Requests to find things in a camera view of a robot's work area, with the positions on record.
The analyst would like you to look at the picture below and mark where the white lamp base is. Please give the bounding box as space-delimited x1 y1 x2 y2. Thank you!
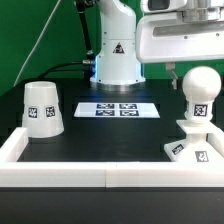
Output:
164 120 223 163

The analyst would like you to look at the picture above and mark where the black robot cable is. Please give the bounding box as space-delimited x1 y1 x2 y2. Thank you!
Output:
37 0 98 81

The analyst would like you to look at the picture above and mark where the white lamp shade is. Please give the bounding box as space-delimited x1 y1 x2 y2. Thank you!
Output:
22 81 64 138

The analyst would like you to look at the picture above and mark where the white U-shaped fence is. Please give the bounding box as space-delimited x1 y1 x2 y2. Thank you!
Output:
0 127 224 188

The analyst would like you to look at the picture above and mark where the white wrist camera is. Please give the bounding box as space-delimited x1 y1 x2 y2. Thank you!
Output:
140 0 187 13

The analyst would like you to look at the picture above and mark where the white lamp bulb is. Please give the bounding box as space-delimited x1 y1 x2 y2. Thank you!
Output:
182 66 221 123

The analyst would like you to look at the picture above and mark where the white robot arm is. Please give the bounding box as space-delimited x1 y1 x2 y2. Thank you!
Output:
90 0 224 91

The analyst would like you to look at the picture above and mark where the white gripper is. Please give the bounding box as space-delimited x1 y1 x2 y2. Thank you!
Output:
136 13 224 89

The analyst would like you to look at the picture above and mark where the white marker tag plate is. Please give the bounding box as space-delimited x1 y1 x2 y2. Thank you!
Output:
74 102 160 118

